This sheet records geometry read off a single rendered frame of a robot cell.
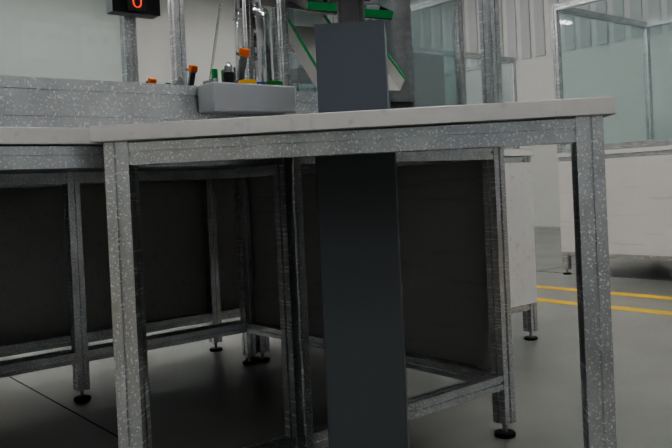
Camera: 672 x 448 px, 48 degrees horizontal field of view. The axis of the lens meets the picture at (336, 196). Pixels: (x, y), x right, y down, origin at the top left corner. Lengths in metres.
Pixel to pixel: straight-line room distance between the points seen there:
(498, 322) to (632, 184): 3.44
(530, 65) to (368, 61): 10.25
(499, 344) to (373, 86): 0.97
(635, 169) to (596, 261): 4.20
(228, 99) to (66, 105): 0.32
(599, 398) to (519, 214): 2.11
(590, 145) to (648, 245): 4.20
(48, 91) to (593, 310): 1.06
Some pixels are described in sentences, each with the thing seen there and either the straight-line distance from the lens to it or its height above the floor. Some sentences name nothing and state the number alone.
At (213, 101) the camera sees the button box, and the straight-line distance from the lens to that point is 1.59.
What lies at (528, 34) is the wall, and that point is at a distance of 11.80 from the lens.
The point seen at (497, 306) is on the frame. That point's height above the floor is 0.37.
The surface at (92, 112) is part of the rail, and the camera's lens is 1.55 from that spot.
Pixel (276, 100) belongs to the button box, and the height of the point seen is 0.93.
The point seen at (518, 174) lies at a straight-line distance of 3.44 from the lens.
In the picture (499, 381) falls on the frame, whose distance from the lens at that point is 2.22.
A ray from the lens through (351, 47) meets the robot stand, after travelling 1.54.
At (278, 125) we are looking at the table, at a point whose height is 0.84.
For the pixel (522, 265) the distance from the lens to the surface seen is 3.46.
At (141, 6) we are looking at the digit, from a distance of 1.94.
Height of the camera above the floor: 0.73
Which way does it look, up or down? 1 degrees down
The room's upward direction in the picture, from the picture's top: 3 degrees counter-clockwise
